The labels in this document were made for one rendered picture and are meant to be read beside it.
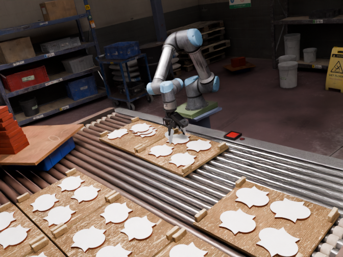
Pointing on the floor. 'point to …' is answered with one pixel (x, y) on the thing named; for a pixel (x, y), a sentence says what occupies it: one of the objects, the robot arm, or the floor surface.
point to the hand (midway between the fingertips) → (178, 139)
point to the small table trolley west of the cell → (117, 98)
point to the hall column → (160, 26)
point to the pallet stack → (206, 45)
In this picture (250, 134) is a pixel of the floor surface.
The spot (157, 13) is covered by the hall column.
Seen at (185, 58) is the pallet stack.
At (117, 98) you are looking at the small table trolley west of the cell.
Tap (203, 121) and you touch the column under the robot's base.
